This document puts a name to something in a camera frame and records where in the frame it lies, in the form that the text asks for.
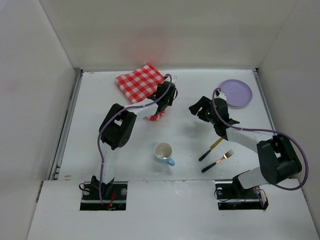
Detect red white checkered cloth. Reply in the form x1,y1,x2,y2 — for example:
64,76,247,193
115,62,167,122

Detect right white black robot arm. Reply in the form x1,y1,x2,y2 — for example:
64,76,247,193
188,96,302,194

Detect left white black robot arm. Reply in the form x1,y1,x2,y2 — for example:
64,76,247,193
90,81,178,202

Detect lilac round plate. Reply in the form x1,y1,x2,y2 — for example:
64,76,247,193
219,79,253,108

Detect white mug blue outside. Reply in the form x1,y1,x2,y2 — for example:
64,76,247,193
154,142,176,167

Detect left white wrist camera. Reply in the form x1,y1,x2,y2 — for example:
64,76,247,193
164,75,177,84

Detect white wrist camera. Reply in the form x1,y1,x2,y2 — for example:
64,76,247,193
164,75,177,84
215,89,227,101

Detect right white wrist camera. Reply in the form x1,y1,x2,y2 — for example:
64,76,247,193
215,89,227,101

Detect gold knife dark handle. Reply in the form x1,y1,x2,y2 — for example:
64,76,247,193
198,137,223,162

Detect gold fork dark handle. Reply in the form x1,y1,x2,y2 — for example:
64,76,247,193
201,150,234,173

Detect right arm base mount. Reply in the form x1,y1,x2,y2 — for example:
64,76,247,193
214,181,269,211

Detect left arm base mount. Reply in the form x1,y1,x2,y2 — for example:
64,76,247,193
78,181,128,211

